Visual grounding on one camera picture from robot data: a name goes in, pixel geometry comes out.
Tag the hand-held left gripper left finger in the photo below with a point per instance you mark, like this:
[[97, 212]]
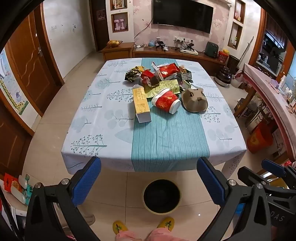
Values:
[[86, 179]]

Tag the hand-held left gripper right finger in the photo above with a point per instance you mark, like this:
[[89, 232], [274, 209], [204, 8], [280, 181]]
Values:
[[211, 180]]

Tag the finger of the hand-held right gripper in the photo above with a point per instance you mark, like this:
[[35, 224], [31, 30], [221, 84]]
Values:
[[249, 175], [272, 167]]

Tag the black bin with yellow rim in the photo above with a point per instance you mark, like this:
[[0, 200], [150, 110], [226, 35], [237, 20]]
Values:
[[161, 197]]

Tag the white noodle packet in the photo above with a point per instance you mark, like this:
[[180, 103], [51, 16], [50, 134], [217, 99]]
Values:
[[185, 85]]

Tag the lime green packet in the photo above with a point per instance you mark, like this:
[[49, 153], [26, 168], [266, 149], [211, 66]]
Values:
[[170, 84]]

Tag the dark gold patterned packet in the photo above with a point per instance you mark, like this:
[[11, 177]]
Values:
[[131, 75]]

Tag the white printed carton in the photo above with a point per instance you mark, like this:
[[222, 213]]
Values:
[[157, 71]]

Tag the red bucket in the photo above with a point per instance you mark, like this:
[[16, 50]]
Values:
[[259, 139]]

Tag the yellow slipper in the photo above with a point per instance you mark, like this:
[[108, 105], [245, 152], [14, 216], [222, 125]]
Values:
[[120, 227], [166, 223]]

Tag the table with patterned tablecloth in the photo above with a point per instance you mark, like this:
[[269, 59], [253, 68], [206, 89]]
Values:
[[104, 115]]

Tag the pink covered table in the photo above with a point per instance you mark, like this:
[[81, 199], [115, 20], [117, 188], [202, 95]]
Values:
[[270, 97]]

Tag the pink trousers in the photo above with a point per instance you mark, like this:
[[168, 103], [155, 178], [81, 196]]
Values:
[[159, 235]]

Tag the red gift box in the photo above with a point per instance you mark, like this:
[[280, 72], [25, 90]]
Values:
[[10, 183]]

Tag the brown paper pulp tray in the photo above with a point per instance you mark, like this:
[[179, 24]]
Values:
[[194, 100]]

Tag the red paper cup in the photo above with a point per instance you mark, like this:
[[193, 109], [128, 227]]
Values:
[[165, 100]]

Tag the long yellow carton box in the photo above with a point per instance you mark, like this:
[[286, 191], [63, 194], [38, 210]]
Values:
[[141, 104]]

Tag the white pot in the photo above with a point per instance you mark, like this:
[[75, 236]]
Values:
[[236, 81]]

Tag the black and green packet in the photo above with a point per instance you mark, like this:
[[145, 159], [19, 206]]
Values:
[[186, 75]]

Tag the dark woven basket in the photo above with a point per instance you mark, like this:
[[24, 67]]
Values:
[[233, 62]]

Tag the small brown box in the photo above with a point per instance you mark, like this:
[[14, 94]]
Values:
[[154, 81]]

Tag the red foil bag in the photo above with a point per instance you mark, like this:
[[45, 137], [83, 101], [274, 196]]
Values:
[[167, 69]]

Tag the long wooden television cabinet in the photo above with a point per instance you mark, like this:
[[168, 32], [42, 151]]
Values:
[[203, 60]]

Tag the red plastic basket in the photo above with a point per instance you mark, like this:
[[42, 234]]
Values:
[[223, 56]]

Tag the small red box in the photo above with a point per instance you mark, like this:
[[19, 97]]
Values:
[[148, 74]]

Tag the gold wrapper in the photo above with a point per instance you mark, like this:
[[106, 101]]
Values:
[[138, 68]]

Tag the small wooden cabinet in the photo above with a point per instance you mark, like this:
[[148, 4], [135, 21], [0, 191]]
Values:
[[115, 53]]

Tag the white set-top box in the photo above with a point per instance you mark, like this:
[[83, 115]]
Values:
[[189, 52]]

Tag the grey air fryer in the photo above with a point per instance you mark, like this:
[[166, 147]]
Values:
[[211, 49]]

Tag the fruit bowl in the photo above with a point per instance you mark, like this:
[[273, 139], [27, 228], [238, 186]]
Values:
[[114, 43]]

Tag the pink dumbbells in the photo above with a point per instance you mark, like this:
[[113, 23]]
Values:
[[119, 25]]

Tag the black flat television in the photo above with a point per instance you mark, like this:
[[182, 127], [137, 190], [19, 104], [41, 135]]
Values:
[[182, 14]]

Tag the framed picture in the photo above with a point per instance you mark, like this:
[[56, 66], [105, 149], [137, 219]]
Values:
[[118, 4]]

